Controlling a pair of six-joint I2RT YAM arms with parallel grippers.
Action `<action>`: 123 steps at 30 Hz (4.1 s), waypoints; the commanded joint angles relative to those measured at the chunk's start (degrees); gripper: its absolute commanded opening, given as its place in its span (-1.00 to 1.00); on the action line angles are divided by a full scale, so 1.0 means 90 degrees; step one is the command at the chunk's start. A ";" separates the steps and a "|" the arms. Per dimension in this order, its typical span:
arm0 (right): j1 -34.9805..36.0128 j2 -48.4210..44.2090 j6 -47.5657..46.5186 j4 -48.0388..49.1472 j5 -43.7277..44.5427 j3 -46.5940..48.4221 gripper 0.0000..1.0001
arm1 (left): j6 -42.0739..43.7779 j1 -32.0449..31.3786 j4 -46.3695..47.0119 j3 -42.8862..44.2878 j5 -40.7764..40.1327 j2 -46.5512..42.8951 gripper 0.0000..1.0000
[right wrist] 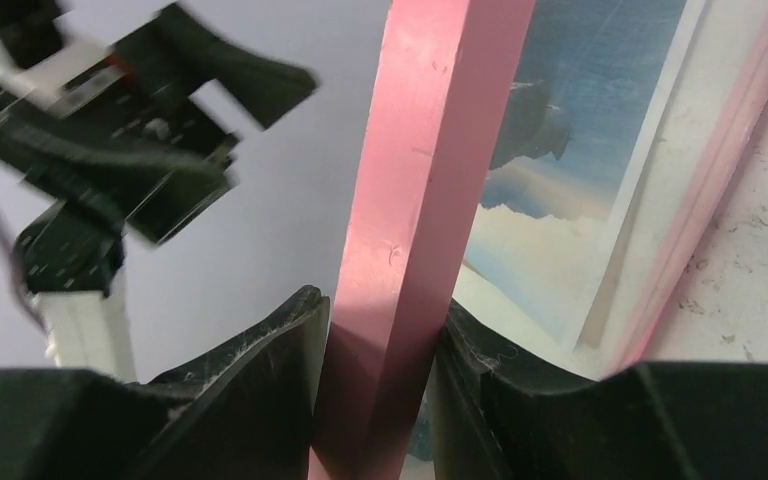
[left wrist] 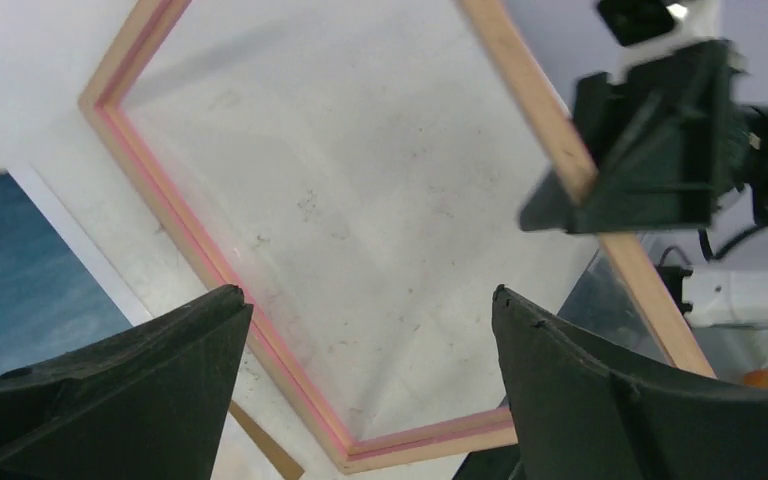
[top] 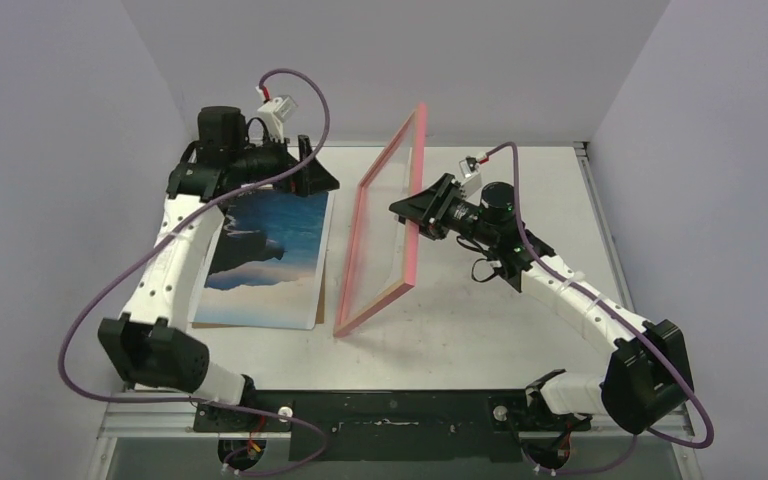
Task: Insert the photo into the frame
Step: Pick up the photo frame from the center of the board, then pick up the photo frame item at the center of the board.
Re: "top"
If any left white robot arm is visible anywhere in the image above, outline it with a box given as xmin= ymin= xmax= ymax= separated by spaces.
xmin=98 ymin=97 xmax=340 ymax=431

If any blue landscape photo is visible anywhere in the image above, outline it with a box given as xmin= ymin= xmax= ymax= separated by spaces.
xmin=191 ymin=188 xmax=332 ymax=330

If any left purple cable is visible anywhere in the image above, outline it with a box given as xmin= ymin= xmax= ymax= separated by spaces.
xmin=57 ymin=68 xmax=332 ymax=478

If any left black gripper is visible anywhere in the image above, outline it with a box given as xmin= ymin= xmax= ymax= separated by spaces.
xmin=233 ymin=131 xmax=340 ymax=198

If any brown cardboard backing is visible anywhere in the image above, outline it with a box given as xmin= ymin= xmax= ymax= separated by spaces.
xmin=191 ymin=283 xmax=326 ymax=330

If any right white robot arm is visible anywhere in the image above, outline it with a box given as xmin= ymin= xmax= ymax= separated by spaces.
xmin=389 ymin=174 xmax=693 ymax=434

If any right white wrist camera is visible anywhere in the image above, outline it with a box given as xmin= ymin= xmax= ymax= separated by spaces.
xmin=458 ymin=157 xmax=482 ymax=198

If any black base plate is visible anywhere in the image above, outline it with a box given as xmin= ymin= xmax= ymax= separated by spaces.
xmin=193 ymin=389 xmax=592 ymax=463

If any pink picture frame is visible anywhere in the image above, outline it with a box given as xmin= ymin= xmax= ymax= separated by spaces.
xmin=333 ymin=103 xmax=427 ymax=338

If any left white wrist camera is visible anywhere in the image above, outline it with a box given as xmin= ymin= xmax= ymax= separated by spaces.
xmin=257 ymin=95 xmax=298 ymax=129

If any aluminium rail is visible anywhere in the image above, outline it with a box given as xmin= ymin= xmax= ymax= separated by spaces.
xmin=97 ymin=389 xmax=695 ymax=441

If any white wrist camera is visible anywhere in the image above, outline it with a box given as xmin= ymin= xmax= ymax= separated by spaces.
xmin=257 ymin=95 xmax=298 ymax=129
xmin=458 ymin=157 xmax=482 ymax=198

